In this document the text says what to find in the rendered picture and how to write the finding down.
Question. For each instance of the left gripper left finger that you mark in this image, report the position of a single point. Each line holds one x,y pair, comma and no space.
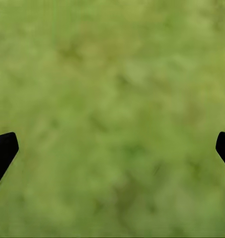
8,149

